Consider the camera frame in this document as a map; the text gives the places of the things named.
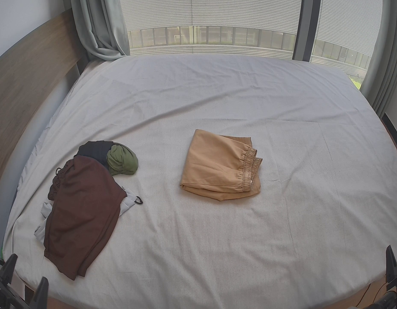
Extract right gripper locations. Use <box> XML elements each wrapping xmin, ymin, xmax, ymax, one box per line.
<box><xmin>379</xmin><ymin>245</ymin><xmax>397</xmax><ymax>309</ymax></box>

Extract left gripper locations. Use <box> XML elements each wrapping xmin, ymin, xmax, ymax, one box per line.
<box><xmin>0</xmin><ymin>253</ymin><xmax>50</xmax><ymax>309</ymax></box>

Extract tan shorts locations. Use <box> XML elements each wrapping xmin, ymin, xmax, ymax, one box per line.
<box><xmin>180</xmin><ymin>129</ymin><xmax>263</xmax><ymax>202</ymax></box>

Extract bed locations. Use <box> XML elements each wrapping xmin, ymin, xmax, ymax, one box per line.
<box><xmin>0</xmin><ymin>8</ymin><xmax>397</xmax><ymax>309</ymax></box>

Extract brown shorts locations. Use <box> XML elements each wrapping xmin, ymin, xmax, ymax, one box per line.
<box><xmin>43</xmin><ymin>156</ymin><xmax>127</xmax><ymax>281</ymax></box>

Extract white garment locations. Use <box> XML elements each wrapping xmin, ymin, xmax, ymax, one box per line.
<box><xmin>33</xmin><ymin>187</ymin><xmax>144</xmax><ymax>247</ymax></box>

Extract black garment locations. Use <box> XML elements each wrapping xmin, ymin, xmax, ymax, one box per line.
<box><xmin>75</xmin><ymin>140</ymin><xmax>117</xmax><ymax>167</ymax></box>

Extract green garment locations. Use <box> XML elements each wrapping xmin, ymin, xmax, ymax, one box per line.
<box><xmin>106</xmin><ymin>143</ymin><xmax>139</xmax><ymax>176</ymax></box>

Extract grey-green curtain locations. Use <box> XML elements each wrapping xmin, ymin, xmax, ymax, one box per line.
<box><xmin>68</xmin><ymin>0</ymin><xmax>131</xmax><ymax>60</ymax></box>
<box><xmin>359</xmin><ymin>0</ymin><xmax>397</xmax><ymax>118</ymax></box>

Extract window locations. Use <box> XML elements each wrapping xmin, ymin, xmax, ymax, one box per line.
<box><xmin>116</xmin><ymin>0</ymin><xmax>384</xmax><ymax>76</ymax></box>

